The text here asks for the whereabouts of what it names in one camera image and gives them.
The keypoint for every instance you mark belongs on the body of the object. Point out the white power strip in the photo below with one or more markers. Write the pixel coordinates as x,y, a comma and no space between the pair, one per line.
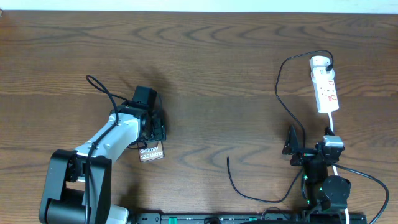
325,90

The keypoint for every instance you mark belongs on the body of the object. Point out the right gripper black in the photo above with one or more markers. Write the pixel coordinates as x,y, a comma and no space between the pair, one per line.
291,145

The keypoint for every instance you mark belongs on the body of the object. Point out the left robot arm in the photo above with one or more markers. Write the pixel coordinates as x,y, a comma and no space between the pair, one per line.
78,183

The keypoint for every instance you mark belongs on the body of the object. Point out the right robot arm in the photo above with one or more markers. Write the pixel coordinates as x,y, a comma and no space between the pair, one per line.
327,192

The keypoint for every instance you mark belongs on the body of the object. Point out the white charger plug adapter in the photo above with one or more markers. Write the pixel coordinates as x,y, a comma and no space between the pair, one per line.
319,61

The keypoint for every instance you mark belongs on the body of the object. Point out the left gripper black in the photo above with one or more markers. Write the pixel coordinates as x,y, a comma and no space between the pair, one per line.
158,131

